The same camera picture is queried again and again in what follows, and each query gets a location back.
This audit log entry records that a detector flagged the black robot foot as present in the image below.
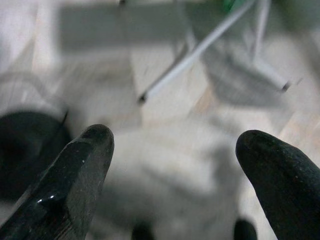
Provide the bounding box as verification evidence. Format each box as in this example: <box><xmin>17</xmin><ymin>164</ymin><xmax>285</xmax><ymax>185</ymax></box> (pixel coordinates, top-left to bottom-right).
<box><xmin>0</xmin><ymin>111</ymin><xmax>72</xmax><ymax>201</ymax></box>

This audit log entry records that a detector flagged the white folding table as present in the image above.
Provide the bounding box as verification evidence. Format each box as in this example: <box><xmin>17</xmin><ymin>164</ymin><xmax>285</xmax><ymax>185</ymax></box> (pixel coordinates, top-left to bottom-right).
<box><xmin>58</xmin><ymin>0</ymin><xmax>292</xmax><ymax>102</ymax></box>

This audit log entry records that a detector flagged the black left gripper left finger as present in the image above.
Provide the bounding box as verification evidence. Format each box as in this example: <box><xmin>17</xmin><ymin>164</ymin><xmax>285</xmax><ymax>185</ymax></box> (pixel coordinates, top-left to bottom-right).
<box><xmin>0</xmin><ymin>124</ymin><xmax>115</xmax><ymax>240</ymax></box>

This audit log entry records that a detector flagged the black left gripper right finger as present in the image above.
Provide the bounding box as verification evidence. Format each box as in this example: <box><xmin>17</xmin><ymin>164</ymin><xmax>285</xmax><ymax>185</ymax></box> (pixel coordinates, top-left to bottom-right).
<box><xmin>235</xmin><ymin>129</ymin><xmax>320</xmax><ymax>240</ymax></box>

